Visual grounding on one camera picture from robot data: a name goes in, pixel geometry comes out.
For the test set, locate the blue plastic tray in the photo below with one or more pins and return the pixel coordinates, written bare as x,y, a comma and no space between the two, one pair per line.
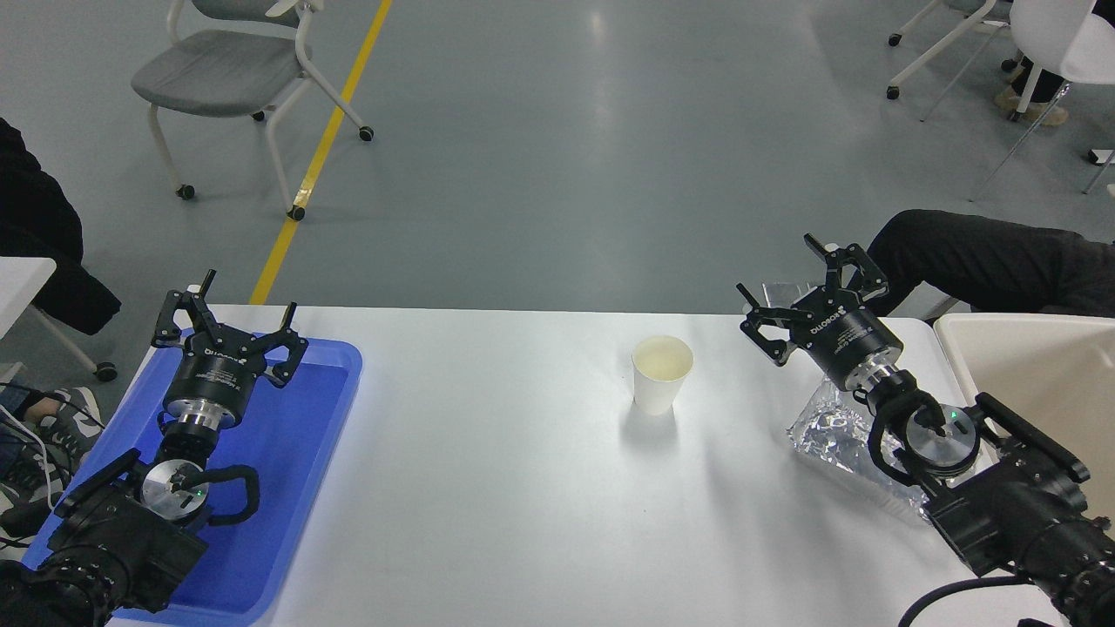
296,453

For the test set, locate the white paper cup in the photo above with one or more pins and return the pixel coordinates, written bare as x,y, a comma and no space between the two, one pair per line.
662,383

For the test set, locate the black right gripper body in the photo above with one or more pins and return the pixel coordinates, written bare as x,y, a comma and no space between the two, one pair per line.
845,340

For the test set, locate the grey wheeled chair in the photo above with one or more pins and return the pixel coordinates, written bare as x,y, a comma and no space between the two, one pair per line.
218,70

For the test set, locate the person beside bin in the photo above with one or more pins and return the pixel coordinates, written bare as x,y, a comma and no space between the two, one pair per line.
1002,261

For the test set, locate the person's grey white shoe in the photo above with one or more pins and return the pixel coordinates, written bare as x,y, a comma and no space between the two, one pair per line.
74,422

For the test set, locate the small white table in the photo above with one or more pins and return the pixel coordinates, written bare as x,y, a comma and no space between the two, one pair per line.
22,279

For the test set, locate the crumpled foil tray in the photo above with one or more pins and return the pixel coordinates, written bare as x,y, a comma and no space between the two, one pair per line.
827,431

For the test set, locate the metal floor plate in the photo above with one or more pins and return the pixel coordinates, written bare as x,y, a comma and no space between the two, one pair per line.
775,292

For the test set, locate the person on white chair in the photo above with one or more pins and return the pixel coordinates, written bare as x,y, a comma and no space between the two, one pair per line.
1037,96

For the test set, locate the large pale bin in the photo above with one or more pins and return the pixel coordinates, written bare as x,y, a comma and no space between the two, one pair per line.
1045,366

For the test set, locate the person beside small table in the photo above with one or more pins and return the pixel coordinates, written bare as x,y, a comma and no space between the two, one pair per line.
35,226

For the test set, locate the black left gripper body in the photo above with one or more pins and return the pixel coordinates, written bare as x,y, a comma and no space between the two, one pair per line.
213,374

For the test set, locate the white shell chair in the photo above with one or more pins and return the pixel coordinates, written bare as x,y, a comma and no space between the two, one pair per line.
1063,35

